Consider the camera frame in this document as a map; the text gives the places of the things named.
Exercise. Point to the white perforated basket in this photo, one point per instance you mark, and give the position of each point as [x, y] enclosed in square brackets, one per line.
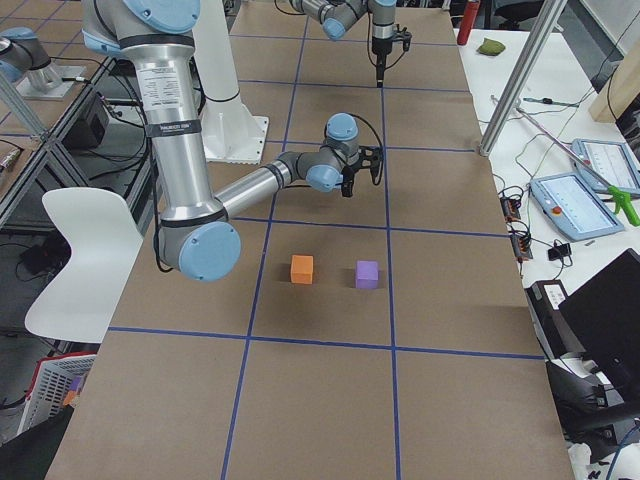
[55, 383]

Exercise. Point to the black laptop computer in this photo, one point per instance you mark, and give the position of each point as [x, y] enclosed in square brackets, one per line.
[604, 315]

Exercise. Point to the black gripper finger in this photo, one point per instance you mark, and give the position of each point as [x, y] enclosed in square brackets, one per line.
[382, 68]
[378, 69]

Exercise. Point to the green strap wristwatch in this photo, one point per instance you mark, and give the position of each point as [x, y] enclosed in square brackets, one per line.
[551, 102]

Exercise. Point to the far blue teach pendant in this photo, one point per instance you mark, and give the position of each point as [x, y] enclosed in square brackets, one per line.
[612, 160]

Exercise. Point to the purple foam block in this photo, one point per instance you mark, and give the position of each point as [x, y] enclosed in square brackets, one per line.
[367, 274]

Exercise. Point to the silver reacher grabber tool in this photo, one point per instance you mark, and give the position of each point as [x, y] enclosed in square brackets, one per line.
[622, 199]

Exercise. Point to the blue teach pendant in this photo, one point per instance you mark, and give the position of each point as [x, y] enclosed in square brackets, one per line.
[574, 208]
[612, 160]

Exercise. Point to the near blue teach pendant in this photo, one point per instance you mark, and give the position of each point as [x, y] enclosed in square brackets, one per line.
[574, 208]

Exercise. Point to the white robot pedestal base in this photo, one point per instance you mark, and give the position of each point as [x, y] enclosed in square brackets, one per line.
[230, 132]

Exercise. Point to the red water bottle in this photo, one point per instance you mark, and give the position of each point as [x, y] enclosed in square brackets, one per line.
[468, 20]

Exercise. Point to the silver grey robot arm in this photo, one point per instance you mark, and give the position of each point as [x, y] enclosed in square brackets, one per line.
[337, 17]
[187, 80]

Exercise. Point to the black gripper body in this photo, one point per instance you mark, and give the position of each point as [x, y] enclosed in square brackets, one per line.
[380, 51]

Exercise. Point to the orange foam block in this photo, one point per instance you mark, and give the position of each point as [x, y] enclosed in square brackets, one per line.
[302, 269]

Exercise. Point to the white plastic chair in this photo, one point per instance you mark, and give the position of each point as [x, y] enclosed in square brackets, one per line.
[80, 301]

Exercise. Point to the aluminium frame post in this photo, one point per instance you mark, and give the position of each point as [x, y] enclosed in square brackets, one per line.
[536, 40]

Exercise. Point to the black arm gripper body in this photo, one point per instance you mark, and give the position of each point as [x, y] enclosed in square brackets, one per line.
[348, 175]

